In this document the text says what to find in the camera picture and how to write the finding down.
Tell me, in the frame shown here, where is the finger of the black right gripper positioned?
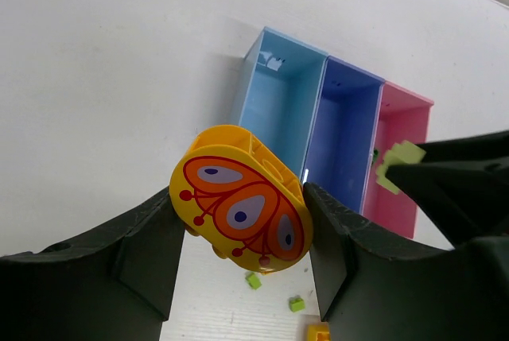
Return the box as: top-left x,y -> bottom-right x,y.
398,130 -> 508,246

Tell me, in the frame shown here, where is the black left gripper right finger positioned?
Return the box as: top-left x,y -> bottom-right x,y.
303,183 -> 508,340

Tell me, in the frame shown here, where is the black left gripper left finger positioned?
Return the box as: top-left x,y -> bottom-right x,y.
1,190 -> 185,340

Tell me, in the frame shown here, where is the light green 2x2 brick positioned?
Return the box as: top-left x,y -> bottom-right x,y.
375,140 -> 426,195

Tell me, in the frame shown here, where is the yellow long 2x3 brick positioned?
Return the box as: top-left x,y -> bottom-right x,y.
305,323 -> 331,341

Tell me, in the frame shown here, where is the yellow butterfly round brick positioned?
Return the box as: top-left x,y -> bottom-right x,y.
169,125 -> 313,273

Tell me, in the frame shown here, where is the small lime brick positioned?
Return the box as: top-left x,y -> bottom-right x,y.
288,296 -> 306,313
245,271 -> 262,290

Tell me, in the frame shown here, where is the pink container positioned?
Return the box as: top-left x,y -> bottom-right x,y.
362,82 -> 433,238

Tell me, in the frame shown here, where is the purple blue container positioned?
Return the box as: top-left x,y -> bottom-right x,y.
305,56 -> 384,213

